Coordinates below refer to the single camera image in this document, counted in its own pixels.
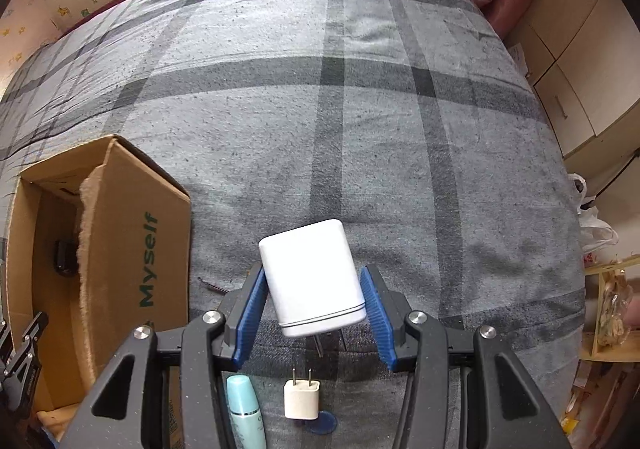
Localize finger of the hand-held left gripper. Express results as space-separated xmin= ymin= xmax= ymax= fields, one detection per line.
xmin=0 ymin=311 xmax=49 ymax=417

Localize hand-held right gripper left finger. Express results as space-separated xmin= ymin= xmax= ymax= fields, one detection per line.
xmin=59 ymin=263 xmax=268 ymax=449

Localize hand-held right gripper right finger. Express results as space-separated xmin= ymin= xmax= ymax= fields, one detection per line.
xmin=360 ymin=265 xmax=571 ymax=449

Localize large white charger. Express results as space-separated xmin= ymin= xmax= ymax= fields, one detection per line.
xmin=258 ymin=219 xmax=367 ymax=355

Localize black cylinder device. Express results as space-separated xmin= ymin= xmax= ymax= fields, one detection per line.
xmin=53 ymin=239 xmax=81 ymax=277

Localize teal cosmetic bottle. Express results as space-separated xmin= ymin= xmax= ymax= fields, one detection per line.
xmin=226 ymin=375 xmax=268 ymax=449

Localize small white plug adapter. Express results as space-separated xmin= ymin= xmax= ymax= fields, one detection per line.
xmin=283 ymin=366 xmax=321 ymax=421

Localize cardboard box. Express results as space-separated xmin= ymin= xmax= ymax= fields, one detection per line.
xmin=0 ymin=134 xmax=193 ymax=449

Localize dark blue disc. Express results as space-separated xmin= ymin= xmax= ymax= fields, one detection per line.
xmin=307 ymin=411 xmax=338 ymax=435

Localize grey plaid bed sheet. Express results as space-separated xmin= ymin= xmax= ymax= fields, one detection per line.
xmin=0 ymin=0 xmax=586 ymax=449

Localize light wooden shelf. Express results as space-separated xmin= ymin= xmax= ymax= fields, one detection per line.
xmin=580 ymin=256 xmax=640 ymax=365

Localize clear plastic packet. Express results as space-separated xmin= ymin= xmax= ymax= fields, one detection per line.
xmin=597 ymin=269 xmax=636 ymax=345

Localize white plastic bag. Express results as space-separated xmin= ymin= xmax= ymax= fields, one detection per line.
xmin=567 ymin=173 xmax=621 ymax=255

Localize cream wardrobe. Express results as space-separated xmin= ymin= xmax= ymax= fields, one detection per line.
xmin=505 ymin=0 xmax=640 ymax=160

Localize small metal keychain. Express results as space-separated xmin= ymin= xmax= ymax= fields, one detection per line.
xmin=196 ymin=277 xmax=228 ymax=295

